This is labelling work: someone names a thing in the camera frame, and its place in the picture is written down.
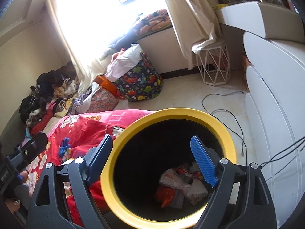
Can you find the black floor cable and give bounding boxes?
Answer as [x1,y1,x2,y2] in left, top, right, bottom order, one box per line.
[201,90,249,166]

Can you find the person's left hand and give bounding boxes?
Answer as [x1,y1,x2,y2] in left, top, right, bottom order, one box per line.
[5,171,31,214]

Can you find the dinosaur print laundry basket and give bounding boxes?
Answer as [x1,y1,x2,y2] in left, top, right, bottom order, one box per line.
[114,52,163,102]

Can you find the pile of dark clothes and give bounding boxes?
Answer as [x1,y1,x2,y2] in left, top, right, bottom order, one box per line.
[19,61,80,130]

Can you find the blue plastic toy piece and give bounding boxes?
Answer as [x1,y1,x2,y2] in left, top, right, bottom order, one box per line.
[58,138,70,158]

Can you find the white vanity desk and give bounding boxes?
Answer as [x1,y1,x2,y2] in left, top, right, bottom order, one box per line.
[215,2,304,44]

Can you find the white wire frame stool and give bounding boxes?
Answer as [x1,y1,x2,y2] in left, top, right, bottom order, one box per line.
[196,38,231,86]

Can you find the yellow rimmed black trash bin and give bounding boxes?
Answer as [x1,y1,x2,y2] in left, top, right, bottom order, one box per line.
[100,108,237,228]

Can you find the cream curtain left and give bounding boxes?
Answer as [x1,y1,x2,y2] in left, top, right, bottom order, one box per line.
[46,0,107,93]

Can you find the white clothes in basket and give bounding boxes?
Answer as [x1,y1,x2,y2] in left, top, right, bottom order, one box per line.
[104,44,143,82]

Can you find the red floral blanket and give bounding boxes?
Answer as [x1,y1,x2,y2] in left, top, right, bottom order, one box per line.
[25,108,154,227]

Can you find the orange patterned folded quilt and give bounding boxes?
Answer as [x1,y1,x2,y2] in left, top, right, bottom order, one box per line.
[131,9,172,36]

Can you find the orange bag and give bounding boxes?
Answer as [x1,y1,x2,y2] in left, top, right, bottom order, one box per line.
[94,76,118,97]

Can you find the cream curtain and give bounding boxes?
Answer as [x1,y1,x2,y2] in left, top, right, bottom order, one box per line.
[46,0,107,93]
[165,0,221,70]

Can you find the trash wrappers in bin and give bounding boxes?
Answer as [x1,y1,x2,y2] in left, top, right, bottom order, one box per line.
[155,162,210,209]

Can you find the floral pink pillow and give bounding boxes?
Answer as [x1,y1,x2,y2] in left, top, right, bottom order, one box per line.
[87,87,118,113]

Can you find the cream curtain right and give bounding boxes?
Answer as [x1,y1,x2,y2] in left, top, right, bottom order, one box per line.
[165,0,221,70]

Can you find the white curved dresser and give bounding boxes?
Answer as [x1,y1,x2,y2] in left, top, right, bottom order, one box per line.
[243,32,304,226]

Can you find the orange cardboard box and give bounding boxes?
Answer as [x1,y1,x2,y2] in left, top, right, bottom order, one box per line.
[241,51,252,91]

